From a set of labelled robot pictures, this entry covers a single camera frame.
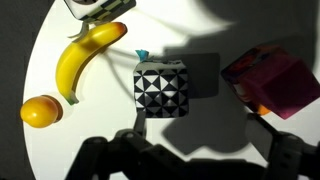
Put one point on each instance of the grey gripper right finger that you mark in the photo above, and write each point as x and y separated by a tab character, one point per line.
259	135

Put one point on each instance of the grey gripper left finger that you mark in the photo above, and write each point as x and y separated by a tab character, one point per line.
140	122

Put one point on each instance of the black white patterned soft block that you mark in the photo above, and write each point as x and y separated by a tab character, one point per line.
160	90

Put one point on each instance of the magenta multicoloured soft block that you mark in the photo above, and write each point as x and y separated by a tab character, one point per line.
283	83

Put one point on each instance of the yellow toy banana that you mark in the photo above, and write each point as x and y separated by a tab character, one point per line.
76	56

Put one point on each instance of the toy orange fruit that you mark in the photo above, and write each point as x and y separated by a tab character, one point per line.
39	112

